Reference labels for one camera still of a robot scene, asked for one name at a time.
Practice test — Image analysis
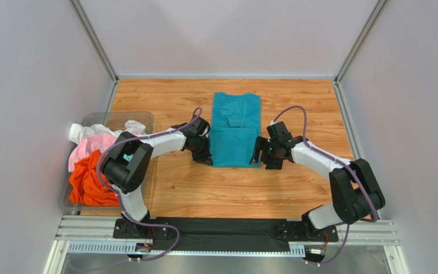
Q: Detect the white t shirt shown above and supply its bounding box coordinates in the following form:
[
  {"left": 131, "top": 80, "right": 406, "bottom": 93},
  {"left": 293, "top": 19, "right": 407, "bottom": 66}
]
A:
[{"left": 68, "top": 120, "right": 147, "bottom": 144}]

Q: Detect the aluminium front frame rail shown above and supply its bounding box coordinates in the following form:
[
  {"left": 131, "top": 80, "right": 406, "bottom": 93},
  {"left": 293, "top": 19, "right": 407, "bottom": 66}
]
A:
[{"left": 44, "top": 215, "right": 408, "bottom": 273}]

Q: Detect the teal t shirt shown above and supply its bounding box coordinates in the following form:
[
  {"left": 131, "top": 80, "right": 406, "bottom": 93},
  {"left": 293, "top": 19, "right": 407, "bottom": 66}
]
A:
[{"left": 209, "top": 92, "right": 261, "bottom": 168}]

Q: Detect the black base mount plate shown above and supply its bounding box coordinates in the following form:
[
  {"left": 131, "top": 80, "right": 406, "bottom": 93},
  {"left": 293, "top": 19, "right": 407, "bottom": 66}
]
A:
[{"left": 113, "top": 217, "right": 339, "bottom": 252}]

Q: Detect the clear plastic bin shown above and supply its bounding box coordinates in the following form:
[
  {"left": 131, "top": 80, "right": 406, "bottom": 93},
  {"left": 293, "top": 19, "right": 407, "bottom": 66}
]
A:
[{"left": 59, "top": 112, "right": 153, "bottom": 212}]

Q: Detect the pink t shirt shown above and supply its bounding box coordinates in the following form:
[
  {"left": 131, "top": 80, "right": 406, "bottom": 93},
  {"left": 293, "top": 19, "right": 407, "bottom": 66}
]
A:
[{"left": 68, "top": 134, "right": 117, "bottom": 173}]

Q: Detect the orange t shirt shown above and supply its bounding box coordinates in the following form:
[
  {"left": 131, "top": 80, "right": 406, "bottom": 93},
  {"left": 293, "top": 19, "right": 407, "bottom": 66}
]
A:
[{"left": 68, "top": 150, "right": 119, "bottom": 207}]

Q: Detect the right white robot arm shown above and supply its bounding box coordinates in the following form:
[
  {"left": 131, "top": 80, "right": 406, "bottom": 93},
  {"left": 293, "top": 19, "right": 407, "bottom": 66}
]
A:
[{"left": 250, "top": 122, "right": 386, "bottom": 239}]

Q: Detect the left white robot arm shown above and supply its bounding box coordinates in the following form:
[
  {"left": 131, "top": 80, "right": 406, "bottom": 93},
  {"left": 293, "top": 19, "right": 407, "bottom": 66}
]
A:
[{"left": 96, "top": 115, "right": 212, "bottom": 238}]

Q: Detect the mint green t shirt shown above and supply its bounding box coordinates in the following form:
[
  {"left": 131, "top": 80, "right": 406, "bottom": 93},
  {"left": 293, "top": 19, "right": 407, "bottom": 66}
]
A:
[{"left": 123, "top": 154, "right": 133, "bottom": 162}]

